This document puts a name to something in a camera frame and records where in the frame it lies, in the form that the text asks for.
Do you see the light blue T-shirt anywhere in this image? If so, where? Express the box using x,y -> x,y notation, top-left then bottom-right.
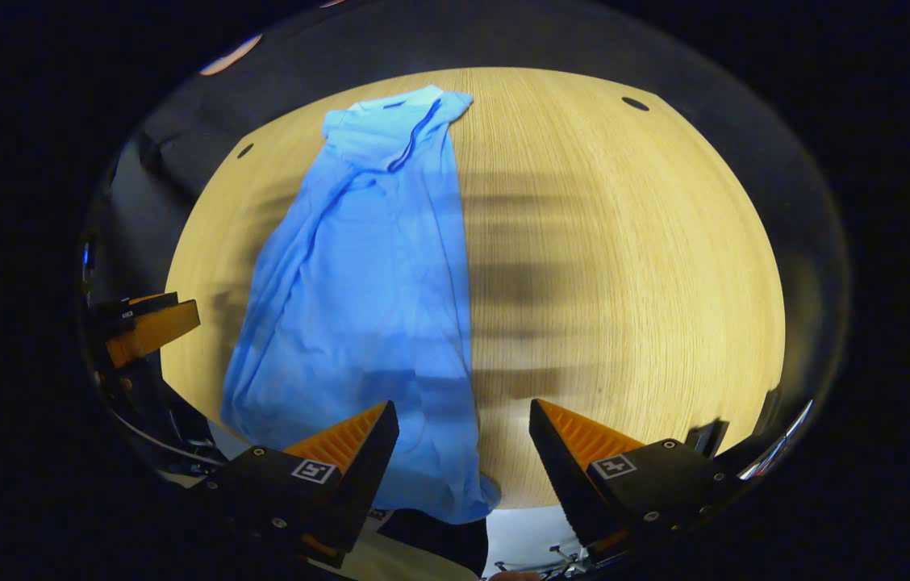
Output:
219,85 -> 502,525

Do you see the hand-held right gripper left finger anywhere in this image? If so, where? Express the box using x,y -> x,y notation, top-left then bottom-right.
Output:
195,400 -> 400,570

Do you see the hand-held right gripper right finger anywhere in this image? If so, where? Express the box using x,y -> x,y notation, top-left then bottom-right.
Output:
528,399 -> 742,566

